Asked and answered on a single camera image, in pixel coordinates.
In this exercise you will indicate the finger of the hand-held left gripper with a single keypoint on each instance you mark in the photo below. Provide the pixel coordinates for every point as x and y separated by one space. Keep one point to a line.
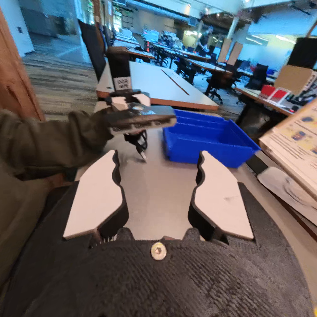
120 102
143 99

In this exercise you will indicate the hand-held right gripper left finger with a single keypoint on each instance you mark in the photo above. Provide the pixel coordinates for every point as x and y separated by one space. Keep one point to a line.
96 193

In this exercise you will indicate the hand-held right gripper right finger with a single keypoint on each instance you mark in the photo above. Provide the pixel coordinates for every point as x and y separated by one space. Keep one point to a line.
220 198

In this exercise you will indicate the blue plastic bin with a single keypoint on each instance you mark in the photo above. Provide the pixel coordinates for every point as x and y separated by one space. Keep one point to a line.
210 138

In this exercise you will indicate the person's left forearm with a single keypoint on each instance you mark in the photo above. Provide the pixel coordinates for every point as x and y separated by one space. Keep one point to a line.
44 141

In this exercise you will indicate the white desk with brown edge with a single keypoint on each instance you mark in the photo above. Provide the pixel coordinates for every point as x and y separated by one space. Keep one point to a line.
158 84

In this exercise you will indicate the grey desk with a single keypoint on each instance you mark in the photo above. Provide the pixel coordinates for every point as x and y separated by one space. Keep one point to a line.
158 193

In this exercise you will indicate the black flat panel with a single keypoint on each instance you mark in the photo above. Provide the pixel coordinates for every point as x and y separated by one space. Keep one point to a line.
91 49

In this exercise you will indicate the black office chair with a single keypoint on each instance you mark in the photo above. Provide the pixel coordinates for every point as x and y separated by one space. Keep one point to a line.
258 75
218 81

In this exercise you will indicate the person's olive jacket torso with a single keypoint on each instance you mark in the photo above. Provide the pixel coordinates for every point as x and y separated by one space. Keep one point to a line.
19 210

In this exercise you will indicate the instruction sheet on brown clipboard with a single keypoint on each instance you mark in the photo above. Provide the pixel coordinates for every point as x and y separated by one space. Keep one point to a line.
297 143

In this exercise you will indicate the wooden panel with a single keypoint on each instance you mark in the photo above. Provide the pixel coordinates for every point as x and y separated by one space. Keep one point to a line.
14 81

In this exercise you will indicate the long background table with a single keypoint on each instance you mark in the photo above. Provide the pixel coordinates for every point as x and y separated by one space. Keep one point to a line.
252 95

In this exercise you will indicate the red plastic bin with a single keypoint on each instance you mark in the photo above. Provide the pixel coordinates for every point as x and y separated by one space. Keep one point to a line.
279 95
267 90

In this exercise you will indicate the black monitor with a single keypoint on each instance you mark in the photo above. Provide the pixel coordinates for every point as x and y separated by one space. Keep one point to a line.
303 53

